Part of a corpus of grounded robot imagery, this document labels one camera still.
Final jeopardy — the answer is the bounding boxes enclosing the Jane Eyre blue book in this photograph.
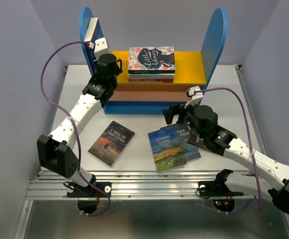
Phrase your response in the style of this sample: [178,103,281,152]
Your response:
[84,17,103,75]

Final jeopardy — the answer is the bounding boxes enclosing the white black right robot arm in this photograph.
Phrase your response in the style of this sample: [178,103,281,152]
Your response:
[162,104,289,214]

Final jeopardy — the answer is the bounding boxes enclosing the pink red spine book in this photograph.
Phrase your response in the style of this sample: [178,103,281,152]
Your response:
[128,78,174,83]

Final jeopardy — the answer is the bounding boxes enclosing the aluminium mounting rail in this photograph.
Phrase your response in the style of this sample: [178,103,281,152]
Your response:
[27,170,267,200]

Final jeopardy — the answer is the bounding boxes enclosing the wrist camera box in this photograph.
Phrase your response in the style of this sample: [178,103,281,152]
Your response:
[185,86,203,109]
[89,37,112,60]

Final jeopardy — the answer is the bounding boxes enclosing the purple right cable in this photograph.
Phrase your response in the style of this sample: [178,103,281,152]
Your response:
[196,87,263,215]

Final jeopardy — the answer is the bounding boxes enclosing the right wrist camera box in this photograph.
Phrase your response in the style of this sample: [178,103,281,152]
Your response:
[185,86,203,109]

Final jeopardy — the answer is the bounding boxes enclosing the Animal Farm blue book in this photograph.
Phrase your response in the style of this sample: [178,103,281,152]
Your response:
[148,127,186,171]

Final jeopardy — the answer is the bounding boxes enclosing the Little Women floral book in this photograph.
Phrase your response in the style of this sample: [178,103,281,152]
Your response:
[128,46,176,74]

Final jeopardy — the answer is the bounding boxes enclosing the Tale of Two Cities book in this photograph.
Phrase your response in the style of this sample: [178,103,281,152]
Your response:
[88,121,135,167]

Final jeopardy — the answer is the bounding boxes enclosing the teal spine book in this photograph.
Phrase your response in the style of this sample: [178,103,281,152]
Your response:
[128,73,175,78]

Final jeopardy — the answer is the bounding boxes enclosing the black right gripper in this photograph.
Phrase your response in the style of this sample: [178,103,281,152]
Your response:
[162,98,205,139]

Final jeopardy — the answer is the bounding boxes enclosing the Three Days to See book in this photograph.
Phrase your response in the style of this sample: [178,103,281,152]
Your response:
[187,127,211,152]

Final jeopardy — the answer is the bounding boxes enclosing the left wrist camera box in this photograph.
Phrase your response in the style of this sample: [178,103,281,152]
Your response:
[89,37,112,60]

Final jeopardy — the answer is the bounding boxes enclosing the Nineteen Eighty-Four dark book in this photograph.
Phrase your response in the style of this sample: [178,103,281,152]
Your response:
[163,124,201,162]

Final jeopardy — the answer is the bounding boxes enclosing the blue yellow wooden bookshelf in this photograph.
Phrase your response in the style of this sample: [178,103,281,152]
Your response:
[79,7,227,115]

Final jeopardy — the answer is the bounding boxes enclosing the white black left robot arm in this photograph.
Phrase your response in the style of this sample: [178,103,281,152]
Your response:
[37,53,122,196]

